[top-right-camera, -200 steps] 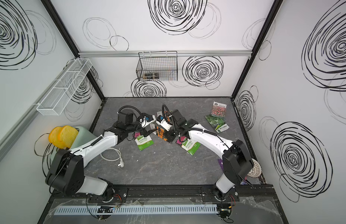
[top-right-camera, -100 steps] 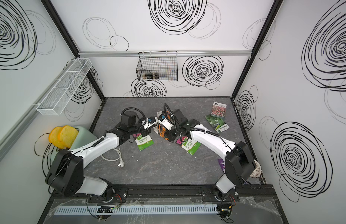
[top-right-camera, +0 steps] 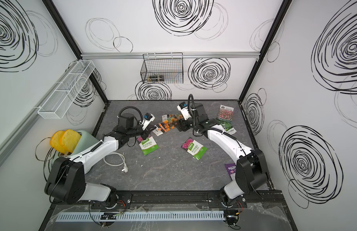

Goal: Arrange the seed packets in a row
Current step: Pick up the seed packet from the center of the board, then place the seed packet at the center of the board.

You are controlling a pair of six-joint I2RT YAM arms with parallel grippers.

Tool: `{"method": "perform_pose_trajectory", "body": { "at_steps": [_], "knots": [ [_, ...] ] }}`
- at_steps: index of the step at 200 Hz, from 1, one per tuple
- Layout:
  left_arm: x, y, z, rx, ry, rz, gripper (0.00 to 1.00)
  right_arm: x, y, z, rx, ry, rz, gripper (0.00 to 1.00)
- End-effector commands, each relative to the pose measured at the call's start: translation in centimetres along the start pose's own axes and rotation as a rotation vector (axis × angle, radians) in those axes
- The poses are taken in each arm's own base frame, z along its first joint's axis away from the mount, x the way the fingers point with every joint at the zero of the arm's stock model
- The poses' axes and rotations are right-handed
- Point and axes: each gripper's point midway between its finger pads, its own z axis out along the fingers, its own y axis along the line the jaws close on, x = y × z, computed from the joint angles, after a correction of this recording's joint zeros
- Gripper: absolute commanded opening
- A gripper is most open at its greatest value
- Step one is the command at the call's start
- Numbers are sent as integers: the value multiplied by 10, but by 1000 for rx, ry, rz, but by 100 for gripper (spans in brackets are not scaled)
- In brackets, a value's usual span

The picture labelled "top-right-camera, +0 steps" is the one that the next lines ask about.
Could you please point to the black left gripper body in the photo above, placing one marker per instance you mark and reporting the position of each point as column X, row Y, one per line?
column 134, row 128

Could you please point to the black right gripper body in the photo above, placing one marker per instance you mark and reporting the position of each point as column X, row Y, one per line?
column 191, row 122

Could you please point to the impatiens seed packet green white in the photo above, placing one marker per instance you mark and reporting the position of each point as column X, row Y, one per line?
column 148, row 145

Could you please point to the marigold seed packet orange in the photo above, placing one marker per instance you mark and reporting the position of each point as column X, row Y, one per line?
column 163, row 127

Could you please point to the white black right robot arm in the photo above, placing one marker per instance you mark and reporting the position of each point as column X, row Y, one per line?
column 251, row 166

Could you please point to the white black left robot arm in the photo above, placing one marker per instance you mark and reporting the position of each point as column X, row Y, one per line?
column 66, row 181

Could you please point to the red flower seed packet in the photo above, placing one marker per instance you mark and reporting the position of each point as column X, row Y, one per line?
column 225, row 113

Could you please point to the green vegetable seed packet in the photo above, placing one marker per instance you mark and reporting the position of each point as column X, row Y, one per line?
column 227, row 127

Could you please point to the purple seed packet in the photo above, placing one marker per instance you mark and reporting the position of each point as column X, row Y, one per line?
column 231, row 170

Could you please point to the mint green toaster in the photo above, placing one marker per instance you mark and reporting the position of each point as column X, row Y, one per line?
column 86, row 141

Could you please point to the small item in basket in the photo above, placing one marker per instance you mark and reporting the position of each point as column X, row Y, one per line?
column 156, row 78

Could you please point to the yellow toast slice front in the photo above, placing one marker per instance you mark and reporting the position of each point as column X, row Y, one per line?
column 69, row 140

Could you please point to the yellow toast slice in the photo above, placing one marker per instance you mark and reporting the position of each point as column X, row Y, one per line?
column 69, row 140
column 55, row 142

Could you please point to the yellow toast slice back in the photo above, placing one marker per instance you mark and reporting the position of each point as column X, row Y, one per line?
column 55, row 142

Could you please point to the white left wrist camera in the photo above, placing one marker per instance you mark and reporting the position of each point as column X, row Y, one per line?
column 147, row 119

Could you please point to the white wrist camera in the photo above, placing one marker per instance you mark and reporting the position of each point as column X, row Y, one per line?
column 147, row 119
column 183, row 108

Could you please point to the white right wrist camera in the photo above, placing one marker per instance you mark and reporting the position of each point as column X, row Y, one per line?
column 183, row 108

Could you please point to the black wire wall basket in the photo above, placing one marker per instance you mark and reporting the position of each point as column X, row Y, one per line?
column 172, row 69

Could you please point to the white wire wall shelf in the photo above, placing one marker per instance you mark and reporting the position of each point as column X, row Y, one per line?
column 75, row 88

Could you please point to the aluminium wall rail back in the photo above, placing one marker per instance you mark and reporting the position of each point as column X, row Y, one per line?
column 168, row 55

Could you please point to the white slotted cable duct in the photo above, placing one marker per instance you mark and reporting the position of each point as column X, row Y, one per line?
column 140, row 216

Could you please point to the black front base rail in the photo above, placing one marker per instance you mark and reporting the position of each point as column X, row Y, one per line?
column 209, row 199

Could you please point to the black corner frame post left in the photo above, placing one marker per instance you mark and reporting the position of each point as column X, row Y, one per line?
column 51, row 8

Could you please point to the black corner frame post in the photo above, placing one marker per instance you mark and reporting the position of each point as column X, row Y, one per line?
column 51, row 8
column 266, row 45

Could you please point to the black corner frame post right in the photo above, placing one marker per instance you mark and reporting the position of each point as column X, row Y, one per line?
column 266, row 45

